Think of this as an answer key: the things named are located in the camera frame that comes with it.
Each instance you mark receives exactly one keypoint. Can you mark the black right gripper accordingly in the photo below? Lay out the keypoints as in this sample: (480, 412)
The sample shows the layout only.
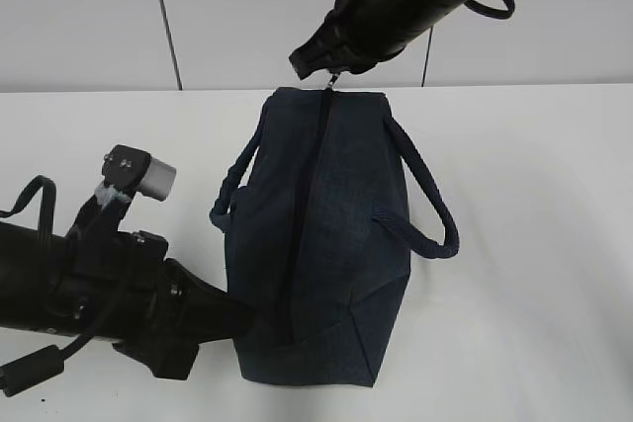
(330, 48)

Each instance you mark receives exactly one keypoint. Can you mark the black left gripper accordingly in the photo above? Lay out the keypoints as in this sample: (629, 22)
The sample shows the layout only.
(124, 288)

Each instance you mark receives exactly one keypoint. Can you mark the navy insulated lunch bag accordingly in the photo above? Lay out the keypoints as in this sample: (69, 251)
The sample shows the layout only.
(322, 213)

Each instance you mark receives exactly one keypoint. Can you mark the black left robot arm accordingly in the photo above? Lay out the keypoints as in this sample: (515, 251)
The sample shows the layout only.
(25, 305)

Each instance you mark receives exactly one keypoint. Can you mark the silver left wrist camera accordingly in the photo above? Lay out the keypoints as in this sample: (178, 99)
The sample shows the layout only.
(130, 171)

